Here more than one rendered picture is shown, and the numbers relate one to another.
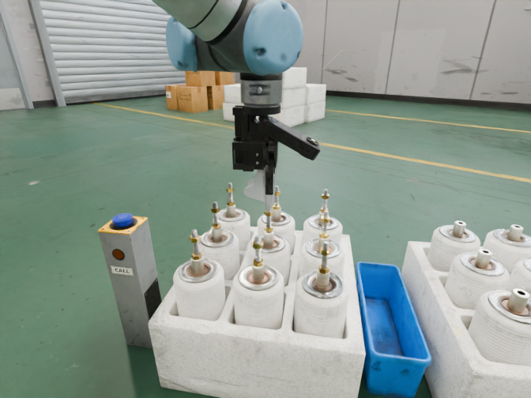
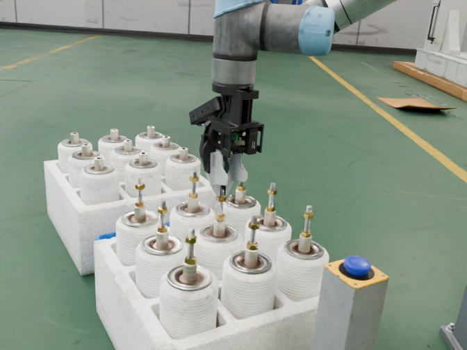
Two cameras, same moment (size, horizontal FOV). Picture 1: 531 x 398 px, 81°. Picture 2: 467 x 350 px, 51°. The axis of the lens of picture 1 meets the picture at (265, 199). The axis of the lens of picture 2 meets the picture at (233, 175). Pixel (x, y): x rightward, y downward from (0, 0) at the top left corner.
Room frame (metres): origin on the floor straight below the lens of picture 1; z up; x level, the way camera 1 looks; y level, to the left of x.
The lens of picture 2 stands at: (1.13, 0.64, 0.70)
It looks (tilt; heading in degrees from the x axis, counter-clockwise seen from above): 21 degrees down; 229
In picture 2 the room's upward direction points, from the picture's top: 4 degrees clockwise
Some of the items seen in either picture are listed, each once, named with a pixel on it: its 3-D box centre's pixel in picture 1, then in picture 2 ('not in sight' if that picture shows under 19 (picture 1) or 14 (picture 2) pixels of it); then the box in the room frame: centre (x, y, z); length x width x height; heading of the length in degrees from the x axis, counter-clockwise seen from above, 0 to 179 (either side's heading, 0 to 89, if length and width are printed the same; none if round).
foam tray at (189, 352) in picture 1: (268, 300); (214, 303); (0.59, -0.01, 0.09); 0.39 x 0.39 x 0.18; 80
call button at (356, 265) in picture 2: (123, 221); (356, 267); (0.56, 0.29, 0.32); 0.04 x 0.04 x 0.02
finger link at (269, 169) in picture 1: (269, 171); not in sight; (0.56, -0.01, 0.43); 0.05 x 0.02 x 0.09; 175
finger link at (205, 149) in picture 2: not in sight; (212, 148); (0.61, -0.01, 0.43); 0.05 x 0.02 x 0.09; 175
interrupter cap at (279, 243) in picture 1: (268, 243); (219, 233); (0.59, -0.01, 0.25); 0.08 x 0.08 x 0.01
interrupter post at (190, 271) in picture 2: (231, 210); (190, 271); (0.72, 0.09, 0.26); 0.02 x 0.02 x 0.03
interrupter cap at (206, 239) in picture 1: (217, 238); (250, 262); (0.61, 0.11, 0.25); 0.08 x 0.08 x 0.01
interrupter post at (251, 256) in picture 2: (216, 233); (251, 255); (0.61, 0.11, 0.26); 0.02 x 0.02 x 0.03
